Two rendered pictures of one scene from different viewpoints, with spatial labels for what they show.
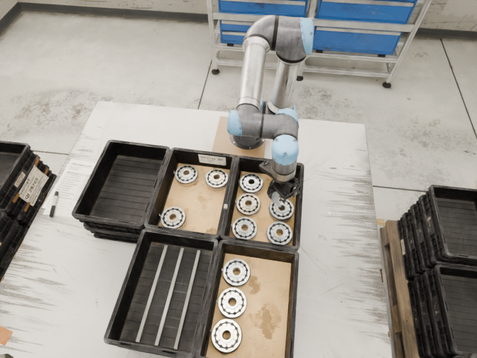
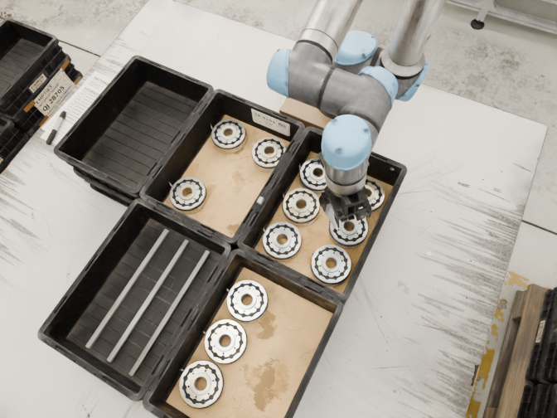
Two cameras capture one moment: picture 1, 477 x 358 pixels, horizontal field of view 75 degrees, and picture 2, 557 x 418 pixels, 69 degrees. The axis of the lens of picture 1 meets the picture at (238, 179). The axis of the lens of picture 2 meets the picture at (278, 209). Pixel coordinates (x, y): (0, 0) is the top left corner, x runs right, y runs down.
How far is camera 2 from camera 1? 0.30 m
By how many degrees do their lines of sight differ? 14
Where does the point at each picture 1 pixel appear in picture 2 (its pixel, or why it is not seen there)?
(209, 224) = (236, 217)
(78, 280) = (55, 237)
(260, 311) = (261, 366)
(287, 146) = (348, 138)
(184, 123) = (260, 55)
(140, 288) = (115, 277)
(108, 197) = (116, 139)
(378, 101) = not seen: outside the picture
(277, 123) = (351, 89)
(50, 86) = not seen: outside the picture
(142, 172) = (171, 115)
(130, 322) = (88, 318)
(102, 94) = not seen: outside the picture
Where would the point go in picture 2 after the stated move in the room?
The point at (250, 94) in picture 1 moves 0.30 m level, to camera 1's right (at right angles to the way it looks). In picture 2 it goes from (322, 26) to (505, 63)
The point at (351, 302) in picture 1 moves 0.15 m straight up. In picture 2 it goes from (409, 396) to (425, 398)
